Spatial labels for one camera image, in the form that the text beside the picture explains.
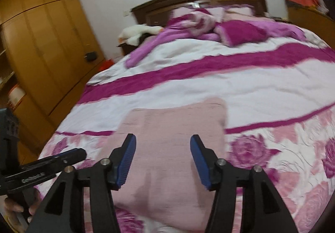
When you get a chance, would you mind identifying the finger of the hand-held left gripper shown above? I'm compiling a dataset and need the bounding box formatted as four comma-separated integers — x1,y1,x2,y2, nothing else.
20,148,87,174

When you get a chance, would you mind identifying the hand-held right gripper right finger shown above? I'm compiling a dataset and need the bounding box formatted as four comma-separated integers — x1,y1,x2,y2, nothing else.
190,135,299,233

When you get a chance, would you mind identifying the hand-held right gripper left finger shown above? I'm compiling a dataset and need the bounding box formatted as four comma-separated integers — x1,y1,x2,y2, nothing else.
26,133,137,233

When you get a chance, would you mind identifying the pink knit sweater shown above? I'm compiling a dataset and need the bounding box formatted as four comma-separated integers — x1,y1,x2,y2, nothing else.
114,97,228,231

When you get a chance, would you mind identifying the person's left hand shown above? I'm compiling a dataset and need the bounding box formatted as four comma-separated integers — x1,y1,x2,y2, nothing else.
4,188,43,225

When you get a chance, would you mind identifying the white orange container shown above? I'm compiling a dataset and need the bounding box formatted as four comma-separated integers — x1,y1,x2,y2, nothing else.
7,86,27,108

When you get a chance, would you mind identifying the pink white floral bedspread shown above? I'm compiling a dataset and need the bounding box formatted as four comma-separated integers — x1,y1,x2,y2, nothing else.
37,21,335,233

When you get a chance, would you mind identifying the red bag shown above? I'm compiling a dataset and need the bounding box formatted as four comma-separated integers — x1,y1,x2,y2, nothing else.
99,60,114,72

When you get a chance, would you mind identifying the dark wooden nightstand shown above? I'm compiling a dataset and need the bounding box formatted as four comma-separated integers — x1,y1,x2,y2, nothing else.
118,34,157,56

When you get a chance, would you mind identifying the wooden wardrobe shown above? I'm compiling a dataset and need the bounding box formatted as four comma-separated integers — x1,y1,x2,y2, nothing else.
0,0,105,160

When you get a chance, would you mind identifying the white plush toy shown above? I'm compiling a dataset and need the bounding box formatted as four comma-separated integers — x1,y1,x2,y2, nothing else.
118,24,164,45

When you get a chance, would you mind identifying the crumpled purple duvet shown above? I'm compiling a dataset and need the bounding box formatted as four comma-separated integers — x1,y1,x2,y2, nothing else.
126,9,307,68

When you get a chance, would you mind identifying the pink pillow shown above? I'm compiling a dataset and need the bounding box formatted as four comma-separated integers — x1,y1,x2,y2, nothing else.
171,6,254,20

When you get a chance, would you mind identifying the wooden dresser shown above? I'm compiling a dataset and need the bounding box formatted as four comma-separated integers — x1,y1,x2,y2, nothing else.
286,3,335,49

